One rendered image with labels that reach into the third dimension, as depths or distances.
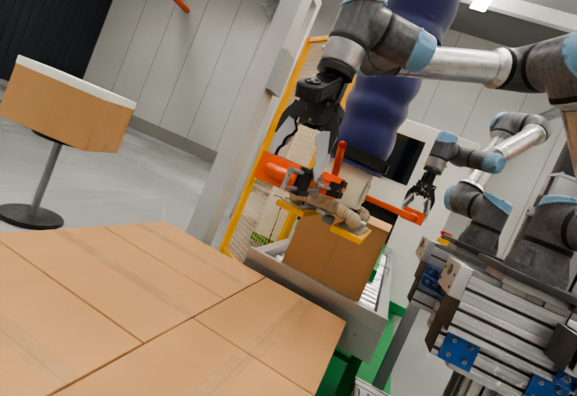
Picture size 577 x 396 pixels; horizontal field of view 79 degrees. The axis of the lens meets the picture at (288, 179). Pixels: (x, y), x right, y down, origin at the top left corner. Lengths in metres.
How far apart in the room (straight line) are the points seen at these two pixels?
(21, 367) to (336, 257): 1.21
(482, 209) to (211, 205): 1.75
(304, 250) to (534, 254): 0.94
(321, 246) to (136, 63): 12.33
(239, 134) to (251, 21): 9.80
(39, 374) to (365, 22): 0.85
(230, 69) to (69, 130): 9.56
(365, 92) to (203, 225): 1.77
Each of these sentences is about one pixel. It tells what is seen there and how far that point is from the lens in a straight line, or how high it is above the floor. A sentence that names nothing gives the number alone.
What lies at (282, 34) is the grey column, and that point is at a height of 1.86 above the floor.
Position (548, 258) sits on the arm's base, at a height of 1.10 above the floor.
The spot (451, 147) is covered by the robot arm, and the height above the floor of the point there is 1.36.
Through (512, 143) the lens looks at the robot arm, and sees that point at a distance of 1.61.
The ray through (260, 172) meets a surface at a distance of 0.62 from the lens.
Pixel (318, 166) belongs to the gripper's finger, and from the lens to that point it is 0.62.
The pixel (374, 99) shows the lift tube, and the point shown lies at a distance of 1.15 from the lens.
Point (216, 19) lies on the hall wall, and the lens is 12.68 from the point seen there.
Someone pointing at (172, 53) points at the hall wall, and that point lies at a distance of 12.96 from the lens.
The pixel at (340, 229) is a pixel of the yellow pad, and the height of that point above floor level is 0.94.
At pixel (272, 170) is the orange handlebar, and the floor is 1.05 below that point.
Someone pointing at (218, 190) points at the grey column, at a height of 0.67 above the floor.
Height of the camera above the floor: 1.07
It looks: 3 degrees down
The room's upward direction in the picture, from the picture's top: 23 degrees clockwise
